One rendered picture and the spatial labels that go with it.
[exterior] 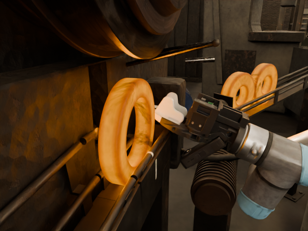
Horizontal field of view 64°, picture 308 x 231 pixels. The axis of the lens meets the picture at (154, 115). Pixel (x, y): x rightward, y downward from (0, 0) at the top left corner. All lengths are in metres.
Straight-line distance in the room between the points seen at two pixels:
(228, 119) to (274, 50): 2.51
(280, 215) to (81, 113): 1.30
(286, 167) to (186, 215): 0.93
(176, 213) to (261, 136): 0.96
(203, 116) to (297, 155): 0.19
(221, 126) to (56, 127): 0.32
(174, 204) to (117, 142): 1.14
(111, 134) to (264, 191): 0.35
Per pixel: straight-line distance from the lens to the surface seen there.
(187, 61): 0.45
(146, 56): 0.37
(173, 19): 0.45
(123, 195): 0.35
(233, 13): 3.08
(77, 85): 0.39
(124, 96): 0.37
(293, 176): 0.55
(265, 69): 0.99
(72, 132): 0.39
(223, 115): 0.52
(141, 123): 0.49
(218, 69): 3.11
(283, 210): 1.58
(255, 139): 0.51
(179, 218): 1.38
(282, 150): 0.53
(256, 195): 0.58
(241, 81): 0.87
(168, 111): 0.52
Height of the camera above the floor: 0.92
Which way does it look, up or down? 20 degrees down
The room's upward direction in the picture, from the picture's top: straight up
